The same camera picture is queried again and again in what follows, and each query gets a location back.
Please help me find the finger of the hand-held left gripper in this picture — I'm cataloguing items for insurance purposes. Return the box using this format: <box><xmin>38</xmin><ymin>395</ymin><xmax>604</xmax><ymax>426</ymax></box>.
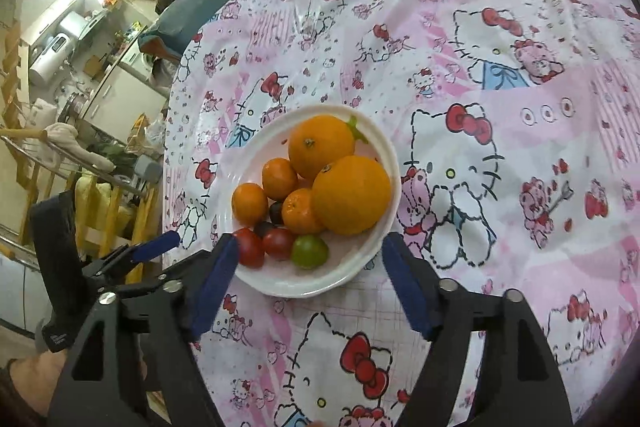
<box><xmin>82</xmin><ymin>229</ymin><xmax>182</xmax><ymax>283</ymax></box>

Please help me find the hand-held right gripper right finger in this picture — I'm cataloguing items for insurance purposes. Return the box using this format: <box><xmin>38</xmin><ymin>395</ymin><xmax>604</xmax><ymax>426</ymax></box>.
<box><xmin>382</xmin><ymin>232</ymin><xmax>573</xmax><ymax>427</ymax></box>

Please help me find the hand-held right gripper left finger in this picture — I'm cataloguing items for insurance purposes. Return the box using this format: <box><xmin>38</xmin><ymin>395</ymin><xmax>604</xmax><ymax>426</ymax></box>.
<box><xmin>47</xmin><ymin>233</ymin><xmax>240</xmax><ymax>427</ymax></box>

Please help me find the red cherry tomato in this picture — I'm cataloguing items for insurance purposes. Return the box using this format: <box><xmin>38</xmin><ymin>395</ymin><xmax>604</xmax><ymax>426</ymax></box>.
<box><xmin>232</xmin><ymin>228</ymin><xmax>266</xmax><ymax>269</ymax></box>
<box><xmin>262</xmin><ymin>228</ymin><xmax>297</xmax><ymax>261</ymax></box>

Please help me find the small tangerine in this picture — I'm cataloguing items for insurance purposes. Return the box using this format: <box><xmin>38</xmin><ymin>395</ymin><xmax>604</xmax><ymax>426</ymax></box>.
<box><xmin>231</xmin><ymin>183</ymin><xmax>270</xmax><ymax>228</ymax></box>
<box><xmin>261</xmin><ymin>157</ymin><xmax>299</xmax><ymax>202</ymax></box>

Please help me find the pink white plate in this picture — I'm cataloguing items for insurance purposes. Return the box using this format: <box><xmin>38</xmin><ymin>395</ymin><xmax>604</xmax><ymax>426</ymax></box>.
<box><xmin>217</xmin><ymin>103</ymin><xmax>401</xmax><ymax>299</ymax></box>

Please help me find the green cherry tomato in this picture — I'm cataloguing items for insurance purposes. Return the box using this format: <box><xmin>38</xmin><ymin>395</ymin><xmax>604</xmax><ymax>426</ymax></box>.
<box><xmin>291</xmin><ymin>233</ymin><xmax>330</xmax><ymax>270</ymax></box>

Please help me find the medium tangerine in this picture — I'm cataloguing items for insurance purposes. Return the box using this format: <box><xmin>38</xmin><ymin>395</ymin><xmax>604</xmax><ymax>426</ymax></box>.
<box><xmin>281</xmin><ymin>188</ymin><xmax>326</xmax><ymax>235</ymax></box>

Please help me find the person's left hand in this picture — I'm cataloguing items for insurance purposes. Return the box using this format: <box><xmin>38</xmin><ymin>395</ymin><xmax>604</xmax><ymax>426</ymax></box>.
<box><xmin>7</xmin><ymin>349</ymin><xmax>68</xmax><ymax>413</ymax></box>

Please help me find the yellow cloth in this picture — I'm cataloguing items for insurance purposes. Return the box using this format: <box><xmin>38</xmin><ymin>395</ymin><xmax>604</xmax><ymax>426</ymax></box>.
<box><xmin>75</xmin><ymin>174</ymin><xmax>136</xmax><ymax>228</ymax></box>

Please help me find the grey plastic object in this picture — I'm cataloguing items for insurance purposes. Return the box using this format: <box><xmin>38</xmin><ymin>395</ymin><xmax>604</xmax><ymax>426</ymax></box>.
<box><xmin>132</xmin><ymin>154</ymin><xmax>163</xmax><ymax>182</ymax></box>

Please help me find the pink printed tablecloth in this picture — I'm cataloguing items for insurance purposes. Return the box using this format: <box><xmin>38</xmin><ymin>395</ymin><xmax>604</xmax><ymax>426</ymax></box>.
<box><xmin>161</xmin><ymin>0</ymin><xmax>640</xmax><ymax>427</ymax></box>

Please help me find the beige garment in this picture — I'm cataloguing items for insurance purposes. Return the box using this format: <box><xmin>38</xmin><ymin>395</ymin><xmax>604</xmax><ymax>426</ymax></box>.
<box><xmin>37</xmin><ymin>122</ymin><xmax>116</xmax><ymax>172</ymax></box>

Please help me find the white cabinet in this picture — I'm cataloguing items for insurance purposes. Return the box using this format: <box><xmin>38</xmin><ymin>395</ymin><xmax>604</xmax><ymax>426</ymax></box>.
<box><xmin>82</xmin><ymin>39</ymin><xmax>171</xmax><ymax>140</ymax></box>

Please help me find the large orange with green stalk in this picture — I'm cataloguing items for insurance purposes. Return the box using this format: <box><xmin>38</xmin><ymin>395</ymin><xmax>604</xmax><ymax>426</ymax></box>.
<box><xmin>287</xmin><ymin>115</ymin><xmax>357</xmax><ymax>182</ymax></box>

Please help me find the green stalk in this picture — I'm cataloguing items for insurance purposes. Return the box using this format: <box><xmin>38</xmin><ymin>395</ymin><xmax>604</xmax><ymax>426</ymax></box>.
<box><xmin>346</xmin><ymin>116</ymin><xmax>370</xmax><ymax>145</ymax></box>

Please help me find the white kitchen appliance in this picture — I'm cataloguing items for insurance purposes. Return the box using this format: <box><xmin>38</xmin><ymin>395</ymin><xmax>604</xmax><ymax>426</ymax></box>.
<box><xmin>29</xmin><ymin>33</ymin><xmax>71</xmax><ymax>86</ymax></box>

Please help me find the blue grey cushion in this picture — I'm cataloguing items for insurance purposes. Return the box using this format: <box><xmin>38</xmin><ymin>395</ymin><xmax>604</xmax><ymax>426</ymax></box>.
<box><xmin>137</xmin><ymin>0</ymin><xmax>241</xmax><ymax>60</ymax></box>

